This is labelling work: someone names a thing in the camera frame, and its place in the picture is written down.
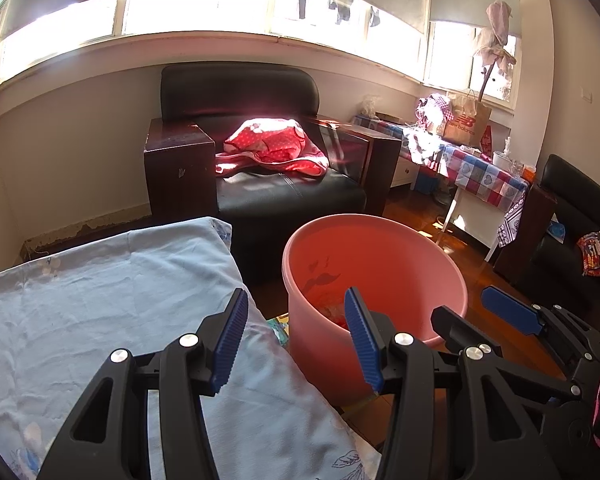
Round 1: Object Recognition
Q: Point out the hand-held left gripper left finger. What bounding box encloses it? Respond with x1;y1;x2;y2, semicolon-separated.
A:
39;288;249;480

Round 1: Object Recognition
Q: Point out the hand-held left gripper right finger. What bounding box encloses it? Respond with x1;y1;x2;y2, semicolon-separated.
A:
344;287;563;480

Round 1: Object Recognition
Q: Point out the colourful printed box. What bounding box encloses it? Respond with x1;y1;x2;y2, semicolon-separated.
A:
267;314;292;348

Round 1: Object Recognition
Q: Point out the white drawer cabinet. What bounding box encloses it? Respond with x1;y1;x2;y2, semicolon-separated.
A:
392;155;421;190

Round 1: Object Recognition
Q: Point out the blue bin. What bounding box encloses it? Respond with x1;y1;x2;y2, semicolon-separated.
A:
414;170;438;195

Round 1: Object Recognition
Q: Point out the side table with checkered cloth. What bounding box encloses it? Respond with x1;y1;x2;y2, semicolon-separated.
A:
352;112;531;248

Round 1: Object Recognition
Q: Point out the light blue floral cloth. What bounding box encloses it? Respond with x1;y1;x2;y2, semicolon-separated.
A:
0;216;383;480

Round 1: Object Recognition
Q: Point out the red polka dot cloth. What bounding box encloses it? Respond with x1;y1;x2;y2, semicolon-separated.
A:
215;117;331;178

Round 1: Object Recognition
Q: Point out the black leather armchair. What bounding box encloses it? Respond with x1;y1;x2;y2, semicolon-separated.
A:
495;155;600;321
144;64;403;281

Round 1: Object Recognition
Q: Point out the pink plastic bucket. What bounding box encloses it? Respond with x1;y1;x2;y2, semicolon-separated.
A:
282;214;468;406

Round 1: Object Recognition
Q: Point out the red checkered cloth bundle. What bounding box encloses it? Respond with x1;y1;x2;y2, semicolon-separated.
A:
415;92;453;133

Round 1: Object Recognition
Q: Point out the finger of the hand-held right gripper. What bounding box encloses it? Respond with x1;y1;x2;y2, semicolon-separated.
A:
430;306;583;401
481;285;600;376

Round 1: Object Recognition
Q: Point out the brown paper shopping bag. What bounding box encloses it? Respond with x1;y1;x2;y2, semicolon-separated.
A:
442;90;493;147

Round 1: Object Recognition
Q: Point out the white table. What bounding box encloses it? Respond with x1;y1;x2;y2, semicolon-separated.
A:
442;185;501;261

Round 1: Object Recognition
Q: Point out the coat stand with pink cloth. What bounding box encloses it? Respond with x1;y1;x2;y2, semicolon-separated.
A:
472;1;518;106

